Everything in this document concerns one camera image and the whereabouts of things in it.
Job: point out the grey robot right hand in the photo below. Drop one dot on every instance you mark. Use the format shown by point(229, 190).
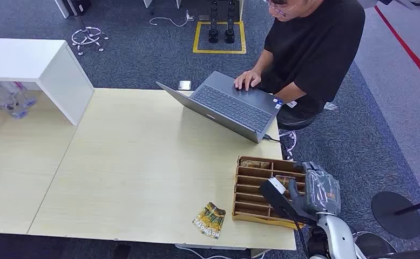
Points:
point(322, 193)

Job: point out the person's right hand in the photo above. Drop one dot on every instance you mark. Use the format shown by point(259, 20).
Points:
point(247, 79)

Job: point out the wooden slotted card organizer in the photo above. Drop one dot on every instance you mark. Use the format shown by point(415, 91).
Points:
point(253, 200)

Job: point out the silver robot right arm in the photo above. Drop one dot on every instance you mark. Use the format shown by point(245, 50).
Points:
point(335, 236)

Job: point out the person's right forearm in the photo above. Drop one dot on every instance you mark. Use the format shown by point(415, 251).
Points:
point(263, 63)

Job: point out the person's left forearm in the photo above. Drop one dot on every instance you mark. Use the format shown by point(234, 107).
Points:
point(290, 93)

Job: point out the patterned card in organizer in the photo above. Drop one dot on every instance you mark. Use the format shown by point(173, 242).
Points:
point(254, 164)

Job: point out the person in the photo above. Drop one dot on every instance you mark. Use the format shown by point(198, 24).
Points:
point(317, 46)

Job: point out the yellow green card sleeve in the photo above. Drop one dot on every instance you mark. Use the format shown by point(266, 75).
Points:
point(209, 221)

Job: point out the grey open laptop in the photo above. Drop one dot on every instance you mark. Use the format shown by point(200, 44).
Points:
point(231, 107)

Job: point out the white name badge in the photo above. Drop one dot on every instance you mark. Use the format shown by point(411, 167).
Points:
point(292, 104)

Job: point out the black robot leg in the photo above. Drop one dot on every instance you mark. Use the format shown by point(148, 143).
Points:
point(230, 25)
point(213, 25)

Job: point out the chrome stool base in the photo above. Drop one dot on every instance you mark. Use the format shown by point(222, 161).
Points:
point(291, 141)

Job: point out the silver floor socket plate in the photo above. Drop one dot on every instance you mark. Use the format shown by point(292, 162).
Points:
point(184, 85)

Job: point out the chrome rimmed dark round base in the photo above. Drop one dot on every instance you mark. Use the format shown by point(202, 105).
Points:
point(374, 246)

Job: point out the black round stand base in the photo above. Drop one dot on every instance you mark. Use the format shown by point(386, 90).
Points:
point(392, 221)

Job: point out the grey floor plate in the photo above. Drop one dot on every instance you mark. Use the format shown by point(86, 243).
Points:
point(204, 17)

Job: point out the eyeglasses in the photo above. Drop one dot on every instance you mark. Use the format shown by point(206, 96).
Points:
point(278, 9)

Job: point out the white power adapter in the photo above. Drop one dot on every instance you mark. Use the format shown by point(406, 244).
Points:
point(189, 15)

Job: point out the white paper scrap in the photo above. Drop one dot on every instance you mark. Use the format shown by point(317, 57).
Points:
point(330, 106)

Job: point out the black stand pole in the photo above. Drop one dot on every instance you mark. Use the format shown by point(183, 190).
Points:
point(417, 206)

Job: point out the silver chair star base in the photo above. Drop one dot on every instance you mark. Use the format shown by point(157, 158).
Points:
point(87, 37)

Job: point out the black box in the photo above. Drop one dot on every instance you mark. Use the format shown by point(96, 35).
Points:
point(79, 6)

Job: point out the white furniture leg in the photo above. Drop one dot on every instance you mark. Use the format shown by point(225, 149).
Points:
point(62, 8)

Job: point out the white desk riser shelf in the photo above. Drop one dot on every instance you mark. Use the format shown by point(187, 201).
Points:
point(34, 60)

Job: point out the clear plastic water bottle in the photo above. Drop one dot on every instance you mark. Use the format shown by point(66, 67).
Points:
point(24, 96)
point(2, 100)

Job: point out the black wrist camera white cap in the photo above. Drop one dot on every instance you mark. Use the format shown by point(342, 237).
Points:
point(276, 196)

